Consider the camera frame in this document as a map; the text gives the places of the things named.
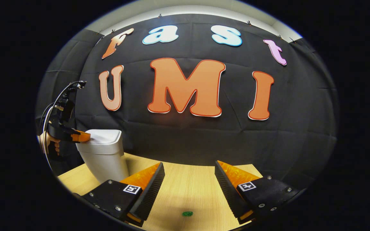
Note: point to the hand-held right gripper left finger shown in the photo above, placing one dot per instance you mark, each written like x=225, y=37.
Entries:
x=149, y=192

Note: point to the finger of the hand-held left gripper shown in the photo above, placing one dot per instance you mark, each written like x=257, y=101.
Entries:
x=80, y=137

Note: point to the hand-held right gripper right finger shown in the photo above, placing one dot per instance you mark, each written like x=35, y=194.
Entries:
x=228, y=192

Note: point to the white desktop garbage bin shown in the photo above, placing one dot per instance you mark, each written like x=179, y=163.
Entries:
x=103, y=157

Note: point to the green paper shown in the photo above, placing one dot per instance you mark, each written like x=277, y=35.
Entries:
x=187, y=213

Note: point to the wooden desktop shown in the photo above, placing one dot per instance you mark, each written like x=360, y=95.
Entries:
x=188, y=186

